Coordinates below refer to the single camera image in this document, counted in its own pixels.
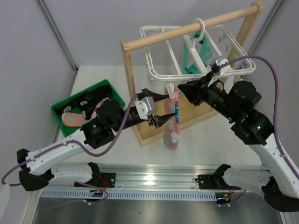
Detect left green blue sock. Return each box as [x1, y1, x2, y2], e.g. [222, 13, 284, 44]
[182, 44, 199, 75]

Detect white plastic clip hanger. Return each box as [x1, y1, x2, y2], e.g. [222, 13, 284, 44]
[142, 18, 247, 94]

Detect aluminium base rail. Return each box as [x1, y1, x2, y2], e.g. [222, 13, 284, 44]
[44, 163, 278, 192]

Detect aluminium frame post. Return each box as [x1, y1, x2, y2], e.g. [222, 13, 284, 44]
[35, 0, 79, 72]
[248, 0, 287, 55]

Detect black sock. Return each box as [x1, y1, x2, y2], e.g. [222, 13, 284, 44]
[71, 84, 112, 119]

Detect green plastic bin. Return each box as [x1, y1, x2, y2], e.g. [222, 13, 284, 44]
[51, 79, 125, 137]

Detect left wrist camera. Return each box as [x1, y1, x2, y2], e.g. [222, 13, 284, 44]
[134, 97, 157, 120]

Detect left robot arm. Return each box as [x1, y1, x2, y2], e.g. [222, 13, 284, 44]
[17, 89, 177, 191]

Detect right green blue sock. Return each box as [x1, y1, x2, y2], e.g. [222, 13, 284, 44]
[195, 37, 213, 67]

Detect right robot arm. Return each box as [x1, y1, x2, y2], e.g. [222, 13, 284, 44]
[178, 73, 299, 212]

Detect wooden hanging rack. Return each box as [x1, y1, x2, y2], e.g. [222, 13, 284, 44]
[120, 1, 264, 147]

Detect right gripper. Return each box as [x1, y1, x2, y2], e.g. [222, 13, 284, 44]
[178, 71, 238, 122]

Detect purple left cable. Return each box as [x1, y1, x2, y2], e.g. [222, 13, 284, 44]
[1, 95, 138, 186]

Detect green blue sock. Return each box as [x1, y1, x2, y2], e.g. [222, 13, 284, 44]
[182, 44, 199, 75]
[195, 37, 213, 67]

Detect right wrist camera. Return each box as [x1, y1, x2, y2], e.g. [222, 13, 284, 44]
[209, 57, 231, 77]

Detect purple cable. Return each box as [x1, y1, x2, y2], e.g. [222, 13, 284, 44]
[221, 55, 299, 177]
[1, 95, 138, 186]

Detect pink sock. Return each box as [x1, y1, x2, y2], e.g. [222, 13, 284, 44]
[163, 88, 180, 150]
[61, 112, 86, 127]

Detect white slotted cable duct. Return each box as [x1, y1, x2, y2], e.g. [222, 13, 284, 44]
[41, 189, 217, 201]

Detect aluminium frame post left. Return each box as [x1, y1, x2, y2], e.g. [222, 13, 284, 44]
[35, 0, 79, 72]

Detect aluminium frame post right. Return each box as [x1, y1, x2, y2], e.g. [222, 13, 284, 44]
[248, 0, 287, 55]

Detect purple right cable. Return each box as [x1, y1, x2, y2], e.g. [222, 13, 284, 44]
[221, 55, 299, 177]

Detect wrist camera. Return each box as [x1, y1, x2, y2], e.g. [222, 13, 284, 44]
[209, 57, 231, 77]
[134, 97, 157, 120]

